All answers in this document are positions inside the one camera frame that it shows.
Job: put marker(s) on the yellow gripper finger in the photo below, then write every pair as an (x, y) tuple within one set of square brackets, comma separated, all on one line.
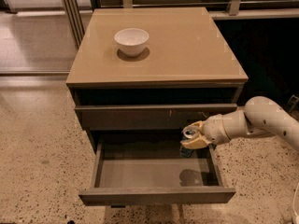
[(198, 126), (196, 143)]

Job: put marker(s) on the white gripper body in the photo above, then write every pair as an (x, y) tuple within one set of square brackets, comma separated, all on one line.
[(214, 129)]

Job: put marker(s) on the redbull can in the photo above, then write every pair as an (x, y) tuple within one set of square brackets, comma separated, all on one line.
[(187, 133)]

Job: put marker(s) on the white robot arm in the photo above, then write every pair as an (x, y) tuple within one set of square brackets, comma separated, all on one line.
[(260, 117)]

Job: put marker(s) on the brown drawer cabinet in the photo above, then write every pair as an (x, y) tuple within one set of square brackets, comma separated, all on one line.
[(186, 62)]

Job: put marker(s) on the open middle drawer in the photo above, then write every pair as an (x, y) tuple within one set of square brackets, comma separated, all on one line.
[(154, 173)]

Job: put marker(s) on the closed top drawer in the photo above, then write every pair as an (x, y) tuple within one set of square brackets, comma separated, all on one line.
[(146, 117)]

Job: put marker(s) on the small dark floor object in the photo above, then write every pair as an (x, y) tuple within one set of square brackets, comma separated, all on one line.
[(293, 102)]

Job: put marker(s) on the white ceramic bowl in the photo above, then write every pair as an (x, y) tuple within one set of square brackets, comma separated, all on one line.
[(131, 41)]

